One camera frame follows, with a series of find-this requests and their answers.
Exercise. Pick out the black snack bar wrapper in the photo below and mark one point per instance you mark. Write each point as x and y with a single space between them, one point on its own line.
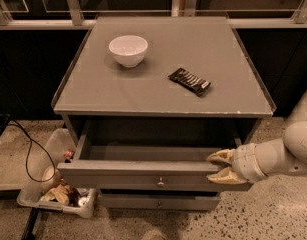
189 81

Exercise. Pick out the grey drawer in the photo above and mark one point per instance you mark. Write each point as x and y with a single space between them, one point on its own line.
162 202
122 155

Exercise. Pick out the small red topped bottle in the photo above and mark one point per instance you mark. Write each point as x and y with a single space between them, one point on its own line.
69 155

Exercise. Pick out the clear plastic bin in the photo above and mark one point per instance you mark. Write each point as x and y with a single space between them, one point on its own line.
51 154

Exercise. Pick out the white ceramic bowl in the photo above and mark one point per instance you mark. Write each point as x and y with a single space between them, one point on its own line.
128 50

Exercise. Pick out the white cup in bin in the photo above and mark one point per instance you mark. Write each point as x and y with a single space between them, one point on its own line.
51 178

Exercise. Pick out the yellow crumpled snack bag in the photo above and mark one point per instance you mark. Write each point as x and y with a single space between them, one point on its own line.
63 194

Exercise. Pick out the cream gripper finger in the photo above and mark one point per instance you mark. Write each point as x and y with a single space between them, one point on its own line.
222 156
226 176

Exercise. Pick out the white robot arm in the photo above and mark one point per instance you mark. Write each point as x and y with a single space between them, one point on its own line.
288 154

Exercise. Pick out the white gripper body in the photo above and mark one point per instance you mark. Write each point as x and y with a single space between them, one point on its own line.
247 163

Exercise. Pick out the metal railing frame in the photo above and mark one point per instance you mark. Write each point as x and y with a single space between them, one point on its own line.
81 14

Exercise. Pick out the grey bottom drawer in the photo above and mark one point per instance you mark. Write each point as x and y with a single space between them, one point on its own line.
162 202

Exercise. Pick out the grey top drawer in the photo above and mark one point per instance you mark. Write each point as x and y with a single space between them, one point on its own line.
122 155

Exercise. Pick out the grey drawer cabinet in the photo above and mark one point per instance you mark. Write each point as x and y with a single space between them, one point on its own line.
97 87

